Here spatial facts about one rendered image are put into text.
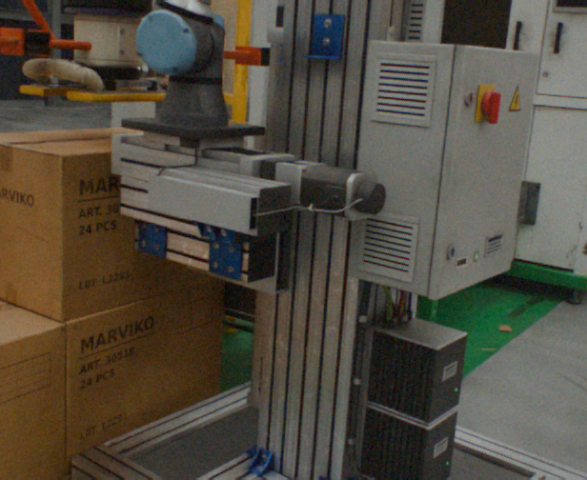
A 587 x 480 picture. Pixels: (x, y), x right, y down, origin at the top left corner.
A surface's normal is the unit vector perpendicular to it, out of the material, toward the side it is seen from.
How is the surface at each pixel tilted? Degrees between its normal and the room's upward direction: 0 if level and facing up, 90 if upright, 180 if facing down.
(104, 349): 90
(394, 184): 90
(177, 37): 97
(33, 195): 90
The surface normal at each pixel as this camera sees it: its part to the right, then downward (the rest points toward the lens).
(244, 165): -0.63, 0.14
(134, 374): 0.82, 0.18
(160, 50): -0.27, 0.33
